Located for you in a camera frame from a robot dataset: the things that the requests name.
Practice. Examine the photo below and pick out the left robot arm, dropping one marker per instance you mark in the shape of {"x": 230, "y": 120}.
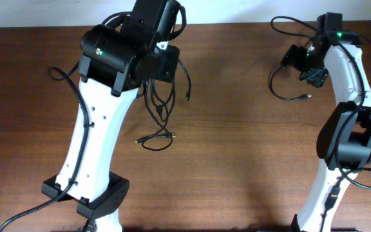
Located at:
{"x": 120, "y": 58}

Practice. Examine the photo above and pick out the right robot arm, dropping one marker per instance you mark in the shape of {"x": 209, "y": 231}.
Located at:
{"x": 344, "y": 142}

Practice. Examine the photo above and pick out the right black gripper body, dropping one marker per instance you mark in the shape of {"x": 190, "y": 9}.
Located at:
{"x": 314, "y": 75}

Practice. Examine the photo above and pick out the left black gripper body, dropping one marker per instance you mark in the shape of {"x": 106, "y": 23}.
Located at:
{"x": 168, "y": 69}

